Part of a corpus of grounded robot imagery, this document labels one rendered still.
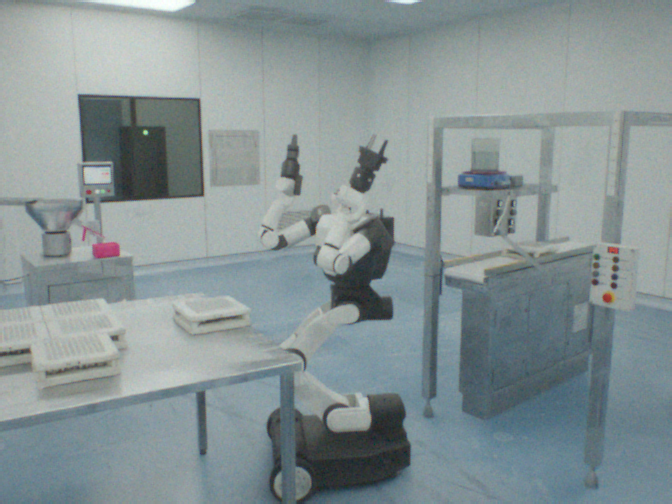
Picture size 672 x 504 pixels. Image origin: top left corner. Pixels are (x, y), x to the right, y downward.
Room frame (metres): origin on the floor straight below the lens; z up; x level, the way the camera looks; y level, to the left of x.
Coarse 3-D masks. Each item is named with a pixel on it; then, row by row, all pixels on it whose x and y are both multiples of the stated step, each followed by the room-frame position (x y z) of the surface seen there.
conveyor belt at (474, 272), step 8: (560, 248) 3.97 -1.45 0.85; (568, 248) 3.95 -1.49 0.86; (576, 248) 3.97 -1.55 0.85; (568, 256) 3.71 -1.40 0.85; (472, 264) 3.45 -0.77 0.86; (480, 264) 3.45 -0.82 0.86; (488, 264) 3.45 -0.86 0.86; (496, 264) 3.45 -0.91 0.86; (504, 264) 3.46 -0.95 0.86; (448, 272) 3.32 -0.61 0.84; (456, 272) 3.28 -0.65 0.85; (464, 272) 3.25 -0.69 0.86; (472, 272) 3.24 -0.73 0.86; (480, 272) 3.24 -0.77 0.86; (464, 280) 3.24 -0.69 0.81; (472, 280) 3.20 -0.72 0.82; (480, 280) 3.16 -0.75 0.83
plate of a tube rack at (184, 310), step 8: (224, 296) 2.60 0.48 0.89; (176, 304) 2.48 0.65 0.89; (184, 304) 2.48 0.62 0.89; (240, 304) 2.48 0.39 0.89; (184, 312) 2.37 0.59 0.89; (192, 312) 2.36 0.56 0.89; (200, 312) 2.37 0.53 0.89; (216, 312) 2.36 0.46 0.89; (224, 312) 2.36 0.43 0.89; (232, 312) 2.38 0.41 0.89; (240, 312) 2.39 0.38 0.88; (248, 312) 2.41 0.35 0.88; (192, 320) 2.30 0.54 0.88; (200, 320) 2.31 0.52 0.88
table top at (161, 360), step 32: (128, 320) 2.50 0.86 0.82; (160, 320) 2.49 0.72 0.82; (128, 352) 2.11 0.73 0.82; (160, 352) 2.10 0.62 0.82; (192, 352) 2.10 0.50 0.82; (224, 352) 2.10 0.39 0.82; (256, 352) 2.10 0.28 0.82; (288, 352) 2.11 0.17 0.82; (0, 384) 1.82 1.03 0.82; (32, 384) 1.82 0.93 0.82; (64, 384) 1.82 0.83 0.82; (96, 384) 1.82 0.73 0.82; (128, 384) 1.82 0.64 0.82; (160, 384) 1.82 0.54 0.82; (192, 384) 1.83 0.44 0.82; (224, 384) 1.88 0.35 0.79; (0, 416) 1.59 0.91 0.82; (32, 416) 1.61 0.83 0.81; (64, 416) 1.65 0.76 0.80
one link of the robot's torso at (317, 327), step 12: (324, 312) 2.84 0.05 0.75; (336, 312) 2.69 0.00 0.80; (348, 312) 2.70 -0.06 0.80; (300, 324) 2.81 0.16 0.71; (312, 324) 2.70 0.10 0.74; (324, 324) 2.69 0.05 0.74; (336, 324) 2.70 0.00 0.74; (300, 336) 2.71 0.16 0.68; (312, 336) 2.72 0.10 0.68; (324, 336) 2.71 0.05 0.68; (288, 348) 2.69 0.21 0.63; (300, 348) 2.71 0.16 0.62; (312, 348) 2.72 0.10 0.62
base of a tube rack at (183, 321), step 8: (176, 320) 2.46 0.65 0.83; (184, 320) 2.41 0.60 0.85; (232, 320) 2.40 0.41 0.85; (240, 320) 2.41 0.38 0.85; (248, 320) 2.41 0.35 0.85; (184, 328) 2.37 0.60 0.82; (200, 328) 2.31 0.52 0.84; (208, 328) 2.33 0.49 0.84; (216, 328) 2.34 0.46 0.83; (224, 328) 2.36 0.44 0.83; (232, 328) 2.38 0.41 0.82
